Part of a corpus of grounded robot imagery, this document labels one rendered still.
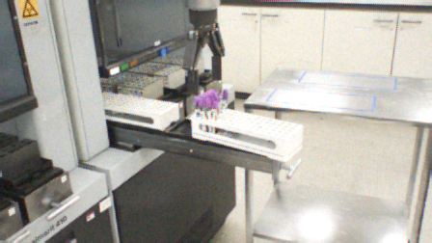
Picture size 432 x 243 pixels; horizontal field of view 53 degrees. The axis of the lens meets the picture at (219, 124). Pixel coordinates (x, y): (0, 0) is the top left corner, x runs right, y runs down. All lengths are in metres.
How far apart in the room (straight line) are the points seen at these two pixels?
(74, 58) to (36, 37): 0.14
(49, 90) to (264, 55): 2.65
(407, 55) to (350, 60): 0.39
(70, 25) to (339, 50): 2.53
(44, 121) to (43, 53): 0.17
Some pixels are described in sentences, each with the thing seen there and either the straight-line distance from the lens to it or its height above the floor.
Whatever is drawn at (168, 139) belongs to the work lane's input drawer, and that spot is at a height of 0.80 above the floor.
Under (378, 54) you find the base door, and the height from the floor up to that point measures 0.52.
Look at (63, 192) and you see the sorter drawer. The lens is 1.17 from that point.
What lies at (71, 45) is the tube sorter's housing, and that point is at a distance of 1.24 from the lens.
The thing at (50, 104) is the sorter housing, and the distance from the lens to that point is 1.20.
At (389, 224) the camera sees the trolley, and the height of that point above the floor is 0.28.
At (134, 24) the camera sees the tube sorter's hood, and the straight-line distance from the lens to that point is 1.42.
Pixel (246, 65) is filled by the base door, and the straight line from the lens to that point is 3.74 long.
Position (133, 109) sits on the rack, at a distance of 1.34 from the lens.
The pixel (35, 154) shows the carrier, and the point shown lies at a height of 0.85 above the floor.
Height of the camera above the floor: 1.33
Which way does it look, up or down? 23 degrees down
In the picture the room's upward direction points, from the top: 2 degrees counter-clockwise
